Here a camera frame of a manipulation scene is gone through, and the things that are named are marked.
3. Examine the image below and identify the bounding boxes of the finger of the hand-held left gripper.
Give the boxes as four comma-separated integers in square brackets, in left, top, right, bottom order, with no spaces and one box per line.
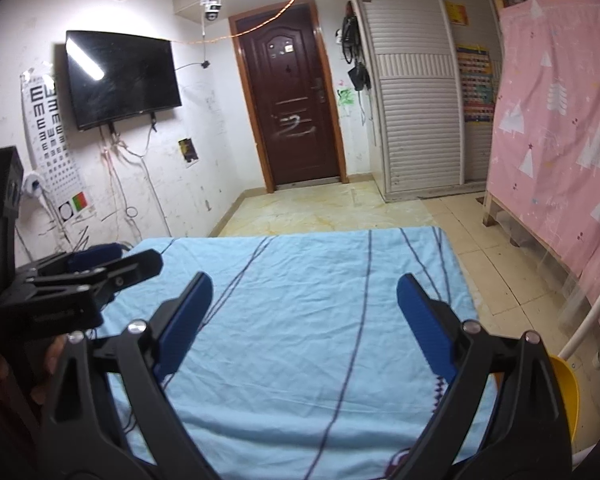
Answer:
[35,251,163,306]
[27,243,124,281]

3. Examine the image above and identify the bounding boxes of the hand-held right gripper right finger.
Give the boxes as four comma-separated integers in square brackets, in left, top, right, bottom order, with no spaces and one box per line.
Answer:
[392,273,576,480]

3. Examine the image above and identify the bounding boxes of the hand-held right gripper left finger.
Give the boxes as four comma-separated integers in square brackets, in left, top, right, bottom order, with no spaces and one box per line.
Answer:
[40,271,216,480]

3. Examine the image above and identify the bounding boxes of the yellow plastic basin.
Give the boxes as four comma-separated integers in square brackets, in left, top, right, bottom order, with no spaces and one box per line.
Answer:
[547,355,581,441]

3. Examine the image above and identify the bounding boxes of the person's left hand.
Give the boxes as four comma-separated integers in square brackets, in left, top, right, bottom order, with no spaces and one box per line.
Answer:
[30,335,68,403]

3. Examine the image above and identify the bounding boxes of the eye chart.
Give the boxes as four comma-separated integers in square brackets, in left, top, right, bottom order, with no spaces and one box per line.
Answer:
[20,67,90,221]

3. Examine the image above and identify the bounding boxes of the light blue bed sheet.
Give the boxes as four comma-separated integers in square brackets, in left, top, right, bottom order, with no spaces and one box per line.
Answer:
[97,226,498,480]

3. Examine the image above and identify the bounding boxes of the small yellow black poster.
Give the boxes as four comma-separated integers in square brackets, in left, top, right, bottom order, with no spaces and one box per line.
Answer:
[178,138,201,166]

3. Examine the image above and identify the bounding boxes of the white metal chair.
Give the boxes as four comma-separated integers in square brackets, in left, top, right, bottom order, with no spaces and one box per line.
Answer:
[557,260,600,361]

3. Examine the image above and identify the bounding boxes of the white louvred wardrobe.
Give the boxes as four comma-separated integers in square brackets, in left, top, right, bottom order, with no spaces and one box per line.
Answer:
[347,0,506,203]

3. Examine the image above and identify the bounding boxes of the pink printed curtain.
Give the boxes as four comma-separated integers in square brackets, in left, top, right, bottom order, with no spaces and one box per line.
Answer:
[486,0,600,351]

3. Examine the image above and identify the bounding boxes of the dark brown door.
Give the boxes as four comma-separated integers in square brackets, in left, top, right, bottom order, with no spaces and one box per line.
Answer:
[228,0,351,195]

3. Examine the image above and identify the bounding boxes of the colourful chart poster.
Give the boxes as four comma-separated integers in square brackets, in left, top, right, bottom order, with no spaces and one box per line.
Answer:
[455,45,496,123]

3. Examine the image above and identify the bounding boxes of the black hanging bag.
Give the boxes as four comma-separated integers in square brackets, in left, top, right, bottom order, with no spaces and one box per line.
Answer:
[341,2,363,63]
[348,62,372,92]

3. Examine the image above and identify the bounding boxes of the white wall charger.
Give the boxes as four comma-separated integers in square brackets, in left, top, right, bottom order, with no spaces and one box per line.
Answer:
[21,172,46,198]

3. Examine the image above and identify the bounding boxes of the white wall cables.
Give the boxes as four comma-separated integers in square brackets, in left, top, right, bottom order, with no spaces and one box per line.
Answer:
[100,125,173,236]

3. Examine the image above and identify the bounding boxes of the black wall television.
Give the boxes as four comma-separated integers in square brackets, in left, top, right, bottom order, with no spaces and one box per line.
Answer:
[65,30,183,132]

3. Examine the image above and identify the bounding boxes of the orange string cable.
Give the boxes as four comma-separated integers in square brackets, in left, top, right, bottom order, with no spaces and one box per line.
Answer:
[171,0,307,45]

